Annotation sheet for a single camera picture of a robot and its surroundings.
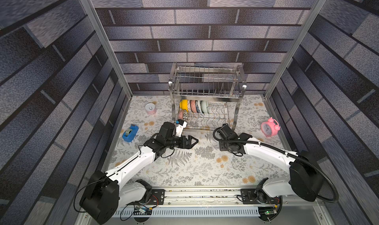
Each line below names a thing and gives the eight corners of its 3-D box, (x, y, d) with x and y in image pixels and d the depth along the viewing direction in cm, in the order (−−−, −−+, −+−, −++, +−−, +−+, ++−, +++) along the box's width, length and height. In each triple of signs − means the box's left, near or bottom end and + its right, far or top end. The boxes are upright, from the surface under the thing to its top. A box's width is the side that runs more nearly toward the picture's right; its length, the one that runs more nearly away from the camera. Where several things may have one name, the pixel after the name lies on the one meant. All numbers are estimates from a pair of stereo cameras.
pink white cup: (145, 115, 110) (143, 110, 105) (147, 107, 115) (145, 102, 110) (155, 115, 110) (153, 110, 105) (157, 107, 115) (155, 102, 110)
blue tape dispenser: (123, 140, 96) (121, 137, 92) (132, 127, 103) (130, 123, 99) (131, 142, 95) (128, 139, 91) (139, 129, 102) (137, 125, 98)
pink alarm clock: (264, 139, 97) (272, 129, 88) (260, 127, 103) (267, 116, 94) (272, 139, 97) (281, 129, 88) (267, 127, 103) (275, 116, 94)
